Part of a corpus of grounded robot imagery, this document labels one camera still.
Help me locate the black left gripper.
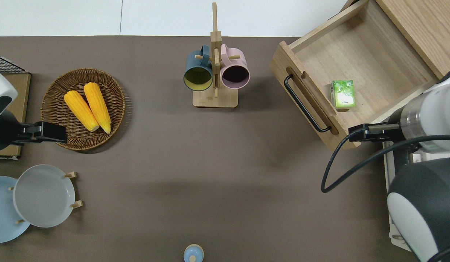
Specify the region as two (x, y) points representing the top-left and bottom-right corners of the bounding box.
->
(0, 109), (68, 152)

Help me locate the black metal drawer handle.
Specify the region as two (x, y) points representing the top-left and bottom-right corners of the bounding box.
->
(284, 74), (333, 133)

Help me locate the light wooden drawer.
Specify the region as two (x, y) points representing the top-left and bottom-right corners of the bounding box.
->
(270, 0), (440, 151)

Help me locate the light wooden drawer cabinet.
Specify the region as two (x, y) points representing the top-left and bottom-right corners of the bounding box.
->
(339, 0), (450, 80)

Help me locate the brown wicker basket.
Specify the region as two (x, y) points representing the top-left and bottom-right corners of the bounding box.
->
(41, 68), (126, 151)

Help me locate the yellow corn cob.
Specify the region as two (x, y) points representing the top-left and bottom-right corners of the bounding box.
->
(64, 90), (100, 132)
(84, 82), (112, 134)

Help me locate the wooden plate rack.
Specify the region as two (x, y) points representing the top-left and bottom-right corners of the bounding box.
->
(8, 171), (84, 225)

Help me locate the grey plate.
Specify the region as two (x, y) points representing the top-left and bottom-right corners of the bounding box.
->
(12, 164), (76, 228)

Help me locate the light blue plate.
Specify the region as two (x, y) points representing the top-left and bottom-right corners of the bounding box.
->
(0, 176), (31, 244)

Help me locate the dark blue mug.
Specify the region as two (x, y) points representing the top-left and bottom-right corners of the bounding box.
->
(184, 45), (214, 91)

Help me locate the brown table mat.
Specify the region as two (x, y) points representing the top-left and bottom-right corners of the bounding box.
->
(0, 36), (418, 262)

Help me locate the wooden mug rack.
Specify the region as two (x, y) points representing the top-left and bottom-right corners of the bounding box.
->
(192, 2), (238, 108)

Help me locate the blue service bell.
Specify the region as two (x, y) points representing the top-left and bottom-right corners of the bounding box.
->
(184, 244), (204, 262)

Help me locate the pink mug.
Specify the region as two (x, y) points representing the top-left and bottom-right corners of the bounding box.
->
(220, 44), (250, 90)

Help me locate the green tissue pack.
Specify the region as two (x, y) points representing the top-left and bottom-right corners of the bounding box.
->
(330, 80), (356, 110)

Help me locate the wire grid wooden shelf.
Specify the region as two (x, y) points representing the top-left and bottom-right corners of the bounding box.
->
(0, 54), (31, 160)

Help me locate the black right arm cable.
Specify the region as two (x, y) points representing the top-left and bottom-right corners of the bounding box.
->
(321, 123), (450, 193)

